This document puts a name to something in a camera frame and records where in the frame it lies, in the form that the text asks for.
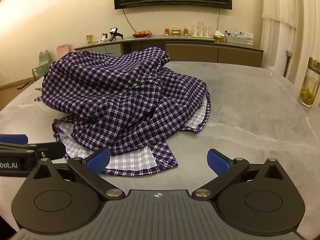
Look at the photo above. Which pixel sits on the small red gold cup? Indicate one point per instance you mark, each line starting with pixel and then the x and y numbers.
pixel 185 31
pixel 167 32

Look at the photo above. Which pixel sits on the white tray with small things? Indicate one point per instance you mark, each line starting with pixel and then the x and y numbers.
pixel 235 39

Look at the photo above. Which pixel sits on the long grey sideboard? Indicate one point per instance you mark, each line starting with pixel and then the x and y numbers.
pixel 200 52

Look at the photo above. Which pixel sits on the set of glass cups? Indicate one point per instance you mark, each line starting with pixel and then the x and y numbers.
pixel 200 30

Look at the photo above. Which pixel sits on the navy plaid shirt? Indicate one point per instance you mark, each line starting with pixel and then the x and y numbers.
pixel 112 92

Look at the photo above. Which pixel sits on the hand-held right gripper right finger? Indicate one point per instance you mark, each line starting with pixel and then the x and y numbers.
pixel 217 161

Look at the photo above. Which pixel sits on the gold tissue box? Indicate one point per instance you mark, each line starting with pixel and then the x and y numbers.
pixel 218 37

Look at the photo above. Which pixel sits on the glass tea bottle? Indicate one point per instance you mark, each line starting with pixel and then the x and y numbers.
pixel 308 87

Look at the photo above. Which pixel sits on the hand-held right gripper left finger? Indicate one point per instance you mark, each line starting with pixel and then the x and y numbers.
pixel 98 158

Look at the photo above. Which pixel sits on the handheld device with screen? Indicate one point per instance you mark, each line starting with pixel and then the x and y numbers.
pixel 113 33

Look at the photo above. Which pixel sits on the white curtain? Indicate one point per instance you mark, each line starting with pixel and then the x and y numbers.
pixel 280 0

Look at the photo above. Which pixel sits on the green plastic chair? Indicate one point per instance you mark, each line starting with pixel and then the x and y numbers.
pixel 42 65

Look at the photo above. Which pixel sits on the red plate of fruit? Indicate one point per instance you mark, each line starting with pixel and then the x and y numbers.
pixel 141 34

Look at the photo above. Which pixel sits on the gold ingot ornament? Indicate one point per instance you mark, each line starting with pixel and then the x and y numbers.
pixel 176 32

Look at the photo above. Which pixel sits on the pink plastic chair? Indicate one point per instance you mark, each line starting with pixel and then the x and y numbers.
pixel 63 50

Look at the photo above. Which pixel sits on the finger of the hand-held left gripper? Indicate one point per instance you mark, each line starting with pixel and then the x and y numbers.
pixel 52 150
pixel 12 138

